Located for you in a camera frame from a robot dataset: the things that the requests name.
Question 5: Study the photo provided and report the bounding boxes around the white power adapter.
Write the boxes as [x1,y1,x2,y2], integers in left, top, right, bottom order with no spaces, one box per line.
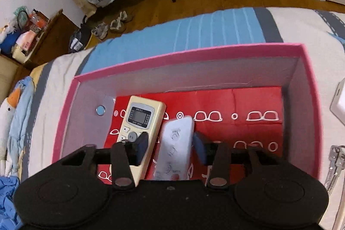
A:
[330,78,345,121]

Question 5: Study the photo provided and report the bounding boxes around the silver key bunch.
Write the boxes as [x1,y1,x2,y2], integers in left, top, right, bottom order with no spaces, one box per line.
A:
[325,145,345,195]

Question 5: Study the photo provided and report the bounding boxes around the red printed card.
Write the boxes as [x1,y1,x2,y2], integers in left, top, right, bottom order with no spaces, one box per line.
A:
[98,87,283,185]

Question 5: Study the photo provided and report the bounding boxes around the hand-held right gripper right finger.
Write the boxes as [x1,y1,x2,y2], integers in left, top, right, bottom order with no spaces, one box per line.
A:
[192,131,284,190]

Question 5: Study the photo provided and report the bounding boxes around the cream remote control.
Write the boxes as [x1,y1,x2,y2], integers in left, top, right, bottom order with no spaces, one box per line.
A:
[109,95,167,187]

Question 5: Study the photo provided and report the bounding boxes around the white remote control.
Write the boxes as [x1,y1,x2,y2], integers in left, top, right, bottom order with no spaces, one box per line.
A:
[152,115,195,181]

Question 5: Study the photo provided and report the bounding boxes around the blue crumpled cloth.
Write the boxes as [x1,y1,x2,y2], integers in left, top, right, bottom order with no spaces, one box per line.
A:
[0,176,25,230]

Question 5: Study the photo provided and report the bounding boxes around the grey white sneaker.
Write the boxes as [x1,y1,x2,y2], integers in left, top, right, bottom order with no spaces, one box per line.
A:
[91,22,109,40]

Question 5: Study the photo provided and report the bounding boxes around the pink cardboard box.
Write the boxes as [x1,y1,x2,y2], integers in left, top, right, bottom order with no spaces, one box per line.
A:
[52,43,324,187]

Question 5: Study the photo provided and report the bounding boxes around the wooden side table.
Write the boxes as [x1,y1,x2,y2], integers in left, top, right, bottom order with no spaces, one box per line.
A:
[0,9,64,69]

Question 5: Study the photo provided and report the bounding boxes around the goose plush toy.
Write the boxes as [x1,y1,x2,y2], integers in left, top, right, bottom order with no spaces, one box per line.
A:
[0,76,35,177]

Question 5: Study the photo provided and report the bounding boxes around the black floor bag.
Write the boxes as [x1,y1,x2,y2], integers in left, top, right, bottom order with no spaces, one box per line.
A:
[69,25,93,54]

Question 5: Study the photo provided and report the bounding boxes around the small brown paper bag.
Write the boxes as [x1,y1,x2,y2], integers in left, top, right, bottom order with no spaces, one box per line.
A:
[71,0,97,17]

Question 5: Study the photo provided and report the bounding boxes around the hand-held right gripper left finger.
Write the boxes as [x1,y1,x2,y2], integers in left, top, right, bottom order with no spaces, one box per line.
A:
[61,131,149,190]

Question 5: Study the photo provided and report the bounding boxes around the grey slippers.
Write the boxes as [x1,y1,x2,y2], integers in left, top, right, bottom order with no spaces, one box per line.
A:
[110,11,128,32]

